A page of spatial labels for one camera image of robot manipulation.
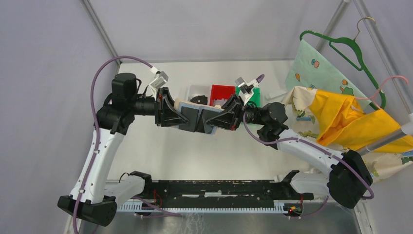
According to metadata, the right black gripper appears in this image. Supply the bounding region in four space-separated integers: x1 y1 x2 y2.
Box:
204 94 268 131

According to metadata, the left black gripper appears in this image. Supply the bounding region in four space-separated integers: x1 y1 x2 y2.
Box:
129 86 189 127

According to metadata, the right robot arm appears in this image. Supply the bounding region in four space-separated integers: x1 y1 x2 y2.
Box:
205 95 375 209

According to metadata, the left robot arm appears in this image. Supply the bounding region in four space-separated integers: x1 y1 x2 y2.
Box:
57 71 188 227

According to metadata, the black VIP cards stack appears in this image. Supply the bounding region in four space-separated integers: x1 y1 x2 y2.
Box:
190 95 208 105

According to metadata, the red plastic bin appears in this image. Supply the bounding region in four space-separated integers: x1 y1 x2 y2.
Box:
209 84 235 106

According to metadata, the green plastic bin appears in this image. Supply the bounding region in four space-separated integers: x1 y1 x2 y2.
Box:
235 87 261 107

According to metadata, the white plastic bin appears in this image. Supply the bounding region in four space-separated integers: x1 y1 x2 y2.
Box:
185 85 211 105

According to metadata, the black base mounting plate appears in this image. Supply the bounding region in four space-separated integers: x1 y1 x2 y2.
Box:
138 180 314 209

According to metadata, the light green cartoon cloth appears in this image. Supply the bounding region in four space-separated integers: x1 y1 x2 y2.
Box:
284 40 377 109

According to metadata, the yellow cloth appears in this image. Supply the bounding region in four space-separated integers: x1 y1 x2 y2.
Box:
308 90 401 150

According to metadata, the green clothes hanger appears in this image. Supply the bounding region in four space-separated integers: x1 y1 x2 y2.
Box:
299 30 386 111

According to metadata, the pink clothes hanger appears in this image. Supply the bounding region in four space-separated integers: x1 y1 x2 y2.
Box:
353 75 410 111

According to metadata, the cream cartoon print cloth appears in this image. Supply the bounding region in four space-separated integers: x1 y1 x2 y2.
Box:
282 86 413 182

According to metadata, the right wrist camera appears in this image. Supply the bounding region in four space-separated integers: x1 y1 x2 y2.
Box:
235 76 263 105

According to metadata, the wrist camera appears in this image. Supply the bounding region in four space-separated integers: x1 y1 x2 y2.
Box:
235 76 263 105
149 66 169 96

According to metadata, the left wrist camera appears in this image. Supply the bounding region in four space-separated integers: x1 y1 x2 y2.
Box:
149 66 169 96

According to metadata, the aluminium rail frame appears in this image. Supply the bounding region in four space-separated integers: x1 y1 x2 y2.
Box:
73 179 367 203

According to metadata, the white slotted cable duct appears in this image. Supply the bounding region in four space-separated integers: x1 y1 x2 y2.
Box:
117 200 288 214

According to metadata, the metal clothes rail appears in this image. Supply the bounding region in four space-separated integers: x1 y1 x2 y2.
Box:
356 113 413 156

